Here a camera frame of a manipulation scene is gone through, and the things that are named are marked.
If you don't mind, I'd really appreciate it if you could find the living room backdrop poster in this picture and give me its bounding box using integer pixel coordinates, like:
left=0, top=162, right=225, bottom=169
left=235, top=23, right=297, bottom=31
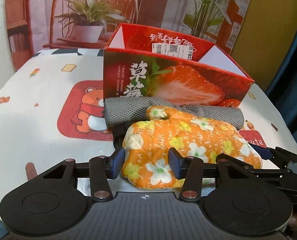
left=5, top=0, right=249, bottom=69

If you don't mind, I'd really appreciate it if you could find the white barcode label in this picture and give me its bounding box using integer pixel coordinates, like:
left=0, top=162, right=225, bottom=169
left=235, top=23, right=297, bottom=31
left=152, top=43, right=194, bottom=60

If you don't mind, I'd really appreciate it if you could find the grey mesh cloth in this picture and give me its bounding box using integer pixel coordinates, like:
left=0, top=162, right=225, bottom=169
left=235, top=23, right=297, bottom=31
left=104, top=96, right=244, bottom=130

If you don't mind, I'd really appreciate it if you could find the white cartoon tablecloth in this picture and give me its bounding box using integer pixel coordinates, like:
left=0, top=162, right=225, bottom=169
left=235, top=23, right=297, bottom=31
left=0, top=49, right=297, bottom=202

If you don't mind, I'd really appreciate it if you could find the red strawberry cardboard box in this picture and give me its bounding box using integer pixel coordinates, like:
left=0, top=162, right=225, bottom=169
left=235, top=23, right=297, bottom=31
left=103, top=23, right=254, bottom=107

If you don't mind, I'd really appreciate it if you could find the orange floral oven mitt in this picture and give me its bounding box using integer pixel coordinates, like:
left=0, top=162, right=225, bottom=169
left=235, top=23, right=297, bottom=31
left=121, top=106, right=263, bottom=189

